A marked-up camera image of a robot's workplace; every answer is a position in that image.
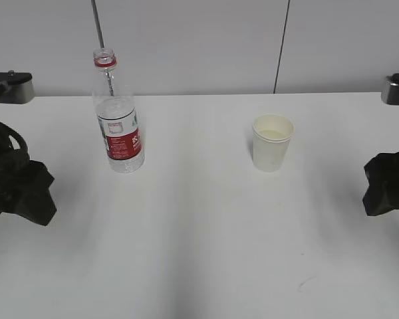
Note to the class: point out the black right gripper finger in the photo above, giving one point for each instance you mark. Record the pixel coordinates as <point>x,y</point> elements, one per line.
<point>382,195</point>

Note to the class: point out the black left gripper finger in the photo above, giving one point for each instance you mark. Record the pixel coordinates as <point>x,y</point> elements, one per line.
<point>26,193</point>

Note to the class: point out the white paper cup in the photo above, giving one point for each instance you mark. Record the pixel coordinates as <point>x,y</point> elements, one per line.
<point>271,137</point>

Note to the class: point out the clear water bottle red label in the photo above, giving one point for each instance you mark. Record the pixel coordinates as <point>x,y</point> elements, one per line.
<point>116,114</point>

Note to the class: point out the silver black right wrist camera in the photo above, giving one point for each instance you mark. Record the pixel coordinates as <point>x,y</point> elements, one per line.
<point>390,91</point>

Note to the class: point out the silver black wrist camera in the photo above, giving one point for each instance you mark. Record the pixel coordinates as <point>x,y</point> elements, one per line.
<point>390,91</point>
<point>16,87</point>

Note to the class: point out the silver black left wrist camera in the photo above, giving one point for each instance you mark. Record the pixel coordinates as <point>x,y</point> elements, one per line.
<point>16,87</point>

